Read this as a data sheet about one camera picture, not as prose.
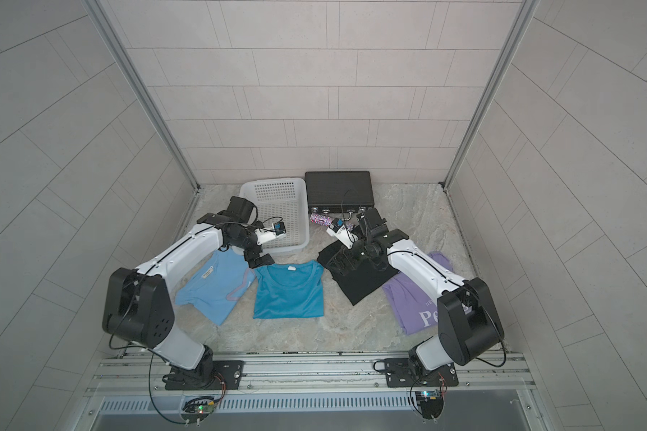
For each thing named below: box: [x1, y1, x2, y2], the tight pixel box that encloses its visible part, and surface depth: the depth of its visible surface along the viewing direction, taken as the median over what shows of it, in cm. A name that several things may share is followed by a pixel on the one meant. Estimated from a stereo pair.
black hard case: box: [304, 170, 375, 214], surface depth 111 cm
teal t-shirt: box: [253, 260, 325, 319], surface depth 87 cm
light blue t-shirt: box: [175, 246, 257, 326], surface depth 87 cm
